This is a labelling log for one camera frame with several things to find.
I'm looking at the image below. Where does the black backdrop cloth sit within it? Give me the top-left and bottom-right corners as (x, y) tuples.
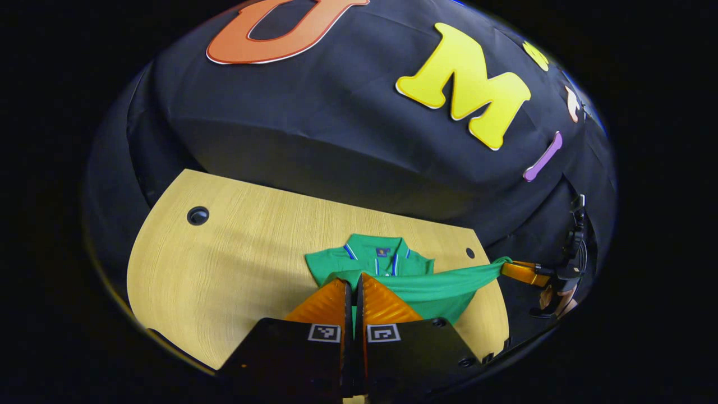
(83, 0), (618, 360)

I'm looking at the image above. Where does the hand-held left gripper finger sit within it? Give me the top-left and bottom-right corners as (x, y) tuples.
(216, 278), (353, 402)
(355, 272), (484, 402)

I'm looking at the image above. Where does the green T-shirt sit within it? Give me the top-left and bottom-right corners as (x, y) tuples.
(305, 233), (513, 337)

